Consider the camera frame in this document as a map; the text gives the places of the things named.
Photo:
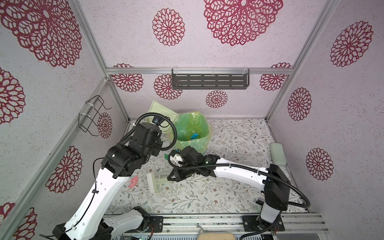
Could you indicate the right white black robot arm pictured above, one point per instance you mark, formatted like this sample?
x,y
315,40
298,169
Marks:
x,y
271,181

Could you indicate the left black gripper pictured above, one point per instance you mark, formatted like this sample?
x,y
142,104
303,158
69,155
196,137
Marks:
x,y
158,144

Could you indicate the black wire wall rack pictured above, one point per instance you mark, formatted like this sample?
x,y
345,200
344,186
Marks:
x,y
96,121

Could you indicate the dark grey wall shelf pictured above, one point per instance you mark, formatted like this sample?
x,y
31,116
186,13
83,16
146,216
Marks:
x,y
212,81

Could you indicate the blue paper scrap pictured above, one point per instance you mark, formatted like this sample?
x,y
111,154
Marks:
x,y
194,136

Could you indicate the beige object at bottom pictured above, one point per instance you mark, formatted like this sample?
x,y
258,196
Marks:
x,y
214,235

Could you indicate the light green hand brush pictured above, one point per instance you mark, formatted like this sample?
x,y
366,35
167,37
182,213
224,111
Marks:
x,y
155,182

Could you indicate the light green dustpan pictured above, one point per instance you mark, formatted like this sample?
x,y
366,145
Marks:
x,y
165,126

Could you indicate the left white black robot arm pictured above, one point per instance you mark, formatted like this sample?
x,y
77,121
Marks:
x,y
117,167

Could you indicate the pink paper scrap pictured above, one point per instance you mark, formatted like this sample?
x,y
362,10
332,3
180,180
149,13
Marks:
x,y
133,182

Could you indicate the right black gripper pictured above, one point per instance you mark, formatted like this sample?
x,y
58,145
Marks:
x,y
178,177

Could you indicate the green bin with bag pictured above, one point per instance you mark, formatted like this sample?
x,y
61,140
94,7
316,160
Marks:
x,y
188,124

